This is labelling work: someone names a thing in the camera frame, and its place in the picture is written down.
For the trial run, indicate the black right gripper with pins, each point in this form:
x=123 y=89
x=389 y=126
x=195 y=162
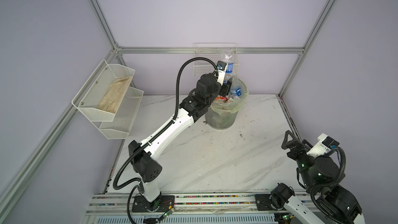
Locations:
x=298 y=149

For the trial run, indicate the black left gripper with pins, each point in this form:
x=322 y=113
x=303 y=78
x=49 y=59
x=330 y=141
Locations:
x=225 y=88

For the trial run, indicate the small clear bottle blue white label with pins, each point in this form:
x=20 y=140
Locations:
x=229 y=58

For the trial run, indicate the clear bottle green neck label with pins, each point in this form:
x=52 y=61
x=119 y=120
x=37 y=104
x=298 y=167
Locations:
x=232 y=99

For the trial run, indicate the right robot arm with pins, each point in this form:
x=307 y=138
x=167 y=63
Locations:
x=320 y=170

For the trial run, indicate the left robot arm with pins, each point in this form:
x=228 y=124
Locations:
x=189 y=111

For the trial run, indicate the green plastic bin liner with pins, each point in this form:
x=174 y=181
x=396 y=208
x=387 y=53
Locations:
x=223 y=109

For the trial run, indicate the grey mesh waste bin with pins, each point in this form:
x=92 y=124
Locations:
x=220 y=123

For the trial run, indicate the beige cloth in shelf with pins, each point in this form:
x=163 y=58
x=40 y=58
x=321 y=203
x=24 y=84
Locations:
x=114 y=95

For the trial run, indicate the white two-tier mesh shelf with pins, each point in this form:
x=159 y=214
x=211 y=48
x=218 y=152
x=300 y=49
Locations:
x=113 y=126

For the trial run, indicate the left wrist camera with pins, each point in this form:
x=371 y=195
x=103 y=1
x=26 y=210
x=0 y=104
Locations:
x=221 y=71

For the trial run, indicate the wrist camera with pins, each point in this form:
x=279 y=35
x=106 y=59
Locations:
x=221 y=71
x=324 y=145

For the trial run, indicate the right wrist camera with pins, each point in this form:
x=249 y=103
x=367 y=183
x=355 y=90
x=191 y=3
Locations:
x=324 y=145

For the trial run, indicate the white wire wall basket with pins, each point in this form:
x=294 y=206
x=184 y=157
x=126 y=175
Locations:
x=214 y=59

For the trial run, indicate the aluminium front rail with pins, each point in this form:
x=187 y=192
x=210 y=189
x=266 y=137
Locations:
x=223 y=208

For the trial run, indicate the aluminium frame profiles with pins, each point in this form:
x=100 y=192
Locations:
x=46 y=46

